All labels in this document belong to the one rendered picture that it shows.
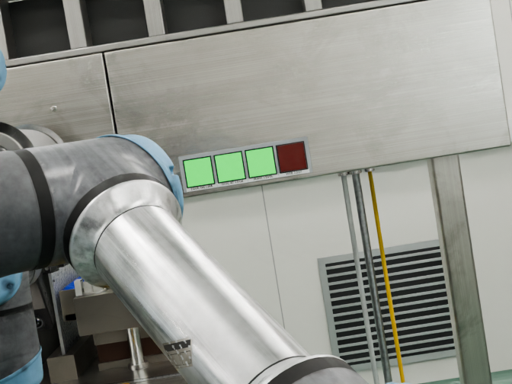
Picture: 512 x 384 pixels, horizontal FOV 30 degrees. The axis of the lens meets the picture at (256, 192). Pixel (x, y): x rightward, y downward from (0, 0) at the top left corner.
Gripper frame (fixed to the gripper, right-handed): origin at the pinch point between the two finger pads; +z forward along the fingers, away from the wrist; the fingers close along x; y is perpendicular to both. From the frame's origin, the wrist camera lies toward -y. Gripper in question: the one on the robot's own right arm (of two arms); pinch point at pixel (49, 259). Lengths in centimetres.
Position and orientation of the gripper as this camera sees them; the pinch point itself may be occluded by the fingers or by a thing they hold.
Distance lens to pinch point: 158.1
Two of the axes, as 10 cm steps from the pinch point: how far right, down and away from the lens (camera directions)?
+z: 0.0, -0.5, 10.0
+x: -9.9, 1.6, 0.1
